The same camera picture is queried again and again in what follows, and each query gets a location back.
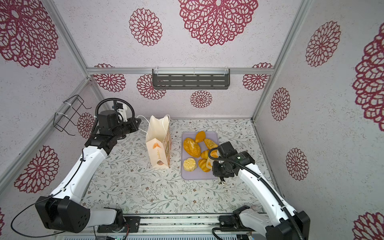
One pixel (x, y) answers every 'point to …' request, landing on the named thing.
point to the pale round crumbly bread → (189, 165)
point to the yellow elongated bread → (210, 144)
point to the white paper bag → (158, 141)
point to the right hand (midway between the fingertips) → (214, 170)
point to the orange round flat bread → (200, 136)
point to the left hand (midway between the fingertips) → (141, 122)
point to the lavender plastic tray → (197, 174)
